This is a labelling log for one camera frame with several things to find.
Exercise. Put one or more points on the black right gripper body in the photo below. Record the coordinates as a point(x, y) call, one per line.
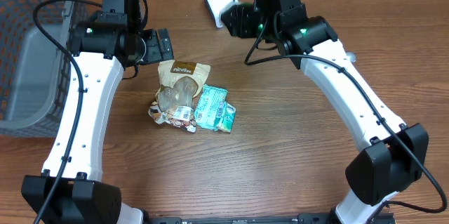
point(250, 27)

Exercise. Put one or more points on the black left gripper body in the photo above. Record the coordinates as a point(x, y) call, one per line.
point(151, 53)

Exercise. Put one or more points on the beige brown snack bag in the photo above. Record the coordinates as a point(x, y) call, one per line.
point(180, 82)

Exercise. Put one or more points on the teal wipes packet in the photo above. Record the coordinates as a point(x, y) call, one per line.
point(209, 104)

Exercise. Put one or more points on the teal tissue pack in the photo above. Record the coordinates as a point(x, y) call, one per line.
point(225, 117)

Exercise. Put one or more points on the yellow dish soap bottle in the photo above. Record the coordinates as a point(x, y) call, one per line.
point(351, 57)

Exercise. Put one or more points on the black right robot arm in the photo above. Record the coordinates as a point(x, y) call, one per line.
point(390, 152)

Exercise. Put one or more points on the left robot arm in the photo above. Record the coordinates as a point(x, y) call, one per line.
point(69, 188)

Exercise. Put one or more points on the grey plastic mesh basket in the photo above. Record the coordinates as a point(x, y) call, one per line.
point(34, 73)

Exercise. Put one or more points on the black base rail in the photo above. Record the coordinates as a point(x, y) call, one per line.
point(302, 218)

